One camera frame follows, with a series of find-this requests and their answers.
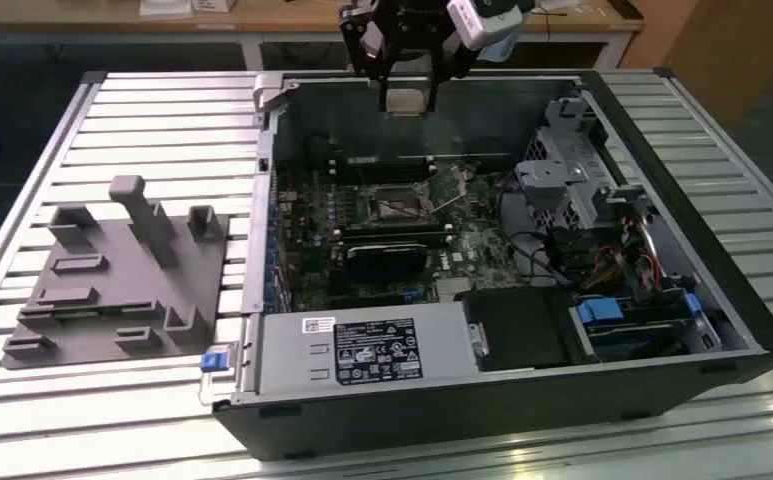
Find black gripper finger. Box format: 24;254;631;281
424;33;478;112
339;7;395;114

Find wooden desk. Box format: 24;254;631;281
0;0;645;72

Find black RAM stick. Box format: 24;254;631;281
342;233;454;247
342;223;454;237

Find green motherboard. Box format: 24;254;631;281
268;159;515;311

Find coloured wire bundle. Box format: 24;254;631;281
583;239;669;302

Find black open PC case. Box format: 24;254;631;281
210;67;773;459

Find grey parts rack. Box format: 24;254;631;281
0;174;232;370

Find CPU socket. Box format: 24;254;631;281
356;183;438;224

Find black drive cover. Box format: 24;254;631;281
456;288;578;373

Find blue case latch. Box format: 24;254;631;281
199;344;236;374

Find black cable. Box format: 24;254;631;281
496;189;575;292

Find silver square CPU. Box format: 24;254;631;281
384;87;431;119

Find black graphics card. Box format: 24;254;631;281
343;242;431;282

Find grey power supply with label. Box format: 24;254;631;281
255;302;482;392

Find thin metal locking lever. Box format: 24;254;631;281
428;189;467;214

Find blue disk carrier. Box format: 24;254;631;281
575;297;625;327

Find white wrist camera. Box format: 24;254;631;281
443;0;527;52

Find wooden cabinet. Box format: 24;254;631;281
618;0;773;132

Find metal drive cage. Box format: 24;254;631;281
514;97;655;232

